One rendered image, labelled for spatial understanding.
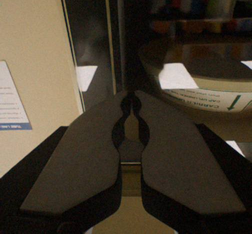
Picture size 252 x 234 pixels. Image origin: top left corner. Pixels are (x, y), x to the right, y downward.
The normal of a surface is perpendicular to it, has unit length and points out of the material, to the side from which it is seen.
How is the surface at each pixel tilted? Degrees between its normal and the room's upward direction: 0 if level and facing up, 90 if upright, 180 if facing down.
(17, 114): 90
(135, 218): 135
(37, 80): 90
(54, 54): 90
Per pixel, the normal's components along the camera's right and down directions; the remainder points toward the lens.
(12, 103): -0.03, 0.54
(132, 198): -0.05, -0.22
